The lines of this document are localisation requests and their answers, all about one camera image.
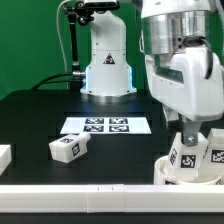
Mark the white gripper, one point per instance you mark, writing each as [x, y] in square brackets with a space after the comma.
[196, 98]

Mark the white round stool seat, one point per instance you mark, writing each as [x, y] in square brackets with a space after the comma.
[160, 177]

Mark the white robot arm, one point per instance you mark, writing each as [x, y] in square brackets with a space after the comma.
[168, 27]

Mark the white marker sheet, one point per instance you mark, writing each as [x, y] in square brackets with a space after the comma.
[106, 125]

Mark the white front barrier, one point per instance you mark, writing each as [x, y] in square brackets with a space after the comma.
[111, 198]

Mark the white left barrier block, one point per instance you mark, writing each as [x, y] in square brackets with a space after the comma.
[5, 157]

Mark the camera on mount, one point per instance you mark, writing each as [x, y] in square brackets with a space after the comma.
[102, 4]

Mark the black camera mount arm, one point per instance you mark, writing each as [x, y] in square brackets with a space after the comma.
[78, 13]

